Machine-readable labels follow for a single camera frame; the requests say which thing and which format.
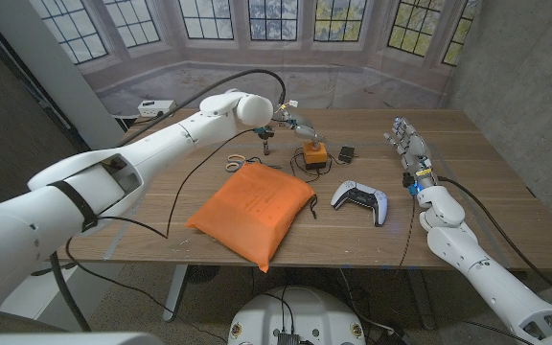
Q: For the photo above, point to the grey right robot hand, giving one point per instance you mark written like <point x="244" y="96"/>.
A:
<point x="414" y="148"/>

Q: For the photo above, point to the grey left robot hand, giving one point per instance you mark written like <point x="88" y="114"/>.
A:
<point x="305" y="129"/>

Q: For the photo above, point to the orange box red button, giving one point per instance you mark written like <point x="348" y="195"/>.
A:
<point x="315" y="155"/>

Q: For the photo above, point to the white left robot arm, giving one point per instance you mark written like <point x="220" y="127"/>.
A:
<point x="151" y="153"/>

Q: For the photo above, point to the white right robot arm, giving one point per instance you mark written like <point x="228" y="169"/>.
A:
<point x="491" y="282"/>

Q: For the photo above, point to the orange fabric pouch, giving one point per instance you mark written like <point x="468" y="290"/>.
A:
<point x="252" y="211"/>

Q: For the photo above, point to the small black metal clip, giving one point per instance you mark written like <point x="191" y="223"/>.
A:
<point x="266" y="149"/>

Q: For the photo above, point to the small black power adapter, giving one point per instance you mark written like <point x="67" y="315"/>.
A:
<point x="346" y="154"/>

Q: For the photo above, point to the white black game controller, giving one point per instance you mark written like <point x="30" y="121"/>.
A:
<point x="360" y="195"/>

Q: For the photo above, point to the printed window backdrop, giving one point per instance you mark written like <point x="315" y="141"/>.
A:
<point x="352" y="62"/>

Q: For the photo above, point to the grey table leg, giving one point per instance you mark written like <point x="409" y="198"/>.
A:
<point x="174" y="292"/>
<point x="422" y="297"/>

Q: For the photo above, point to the white power strip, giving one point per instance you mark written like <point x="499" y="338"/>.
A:
<point x="151" y="109"/>

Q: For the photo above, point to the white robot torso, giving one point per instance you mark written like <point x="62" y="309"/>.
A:
<point x="295" y="316"/>

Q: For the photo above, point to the white floor platform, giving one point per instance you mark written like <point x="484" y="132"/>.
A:
<point x="98" y="292"/>

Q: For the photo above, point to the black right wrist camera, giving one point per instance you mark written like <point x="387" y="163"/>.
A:
<point x="408" y="180"/>

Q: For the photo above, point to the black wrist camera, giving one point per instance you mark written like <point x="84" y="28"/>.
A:
<point x="263" y="132"/>
<point x="408" y="180"/>

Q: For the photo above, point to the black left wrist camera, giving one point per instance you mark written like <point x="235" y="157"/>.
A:
<point x="263" y="132"/>

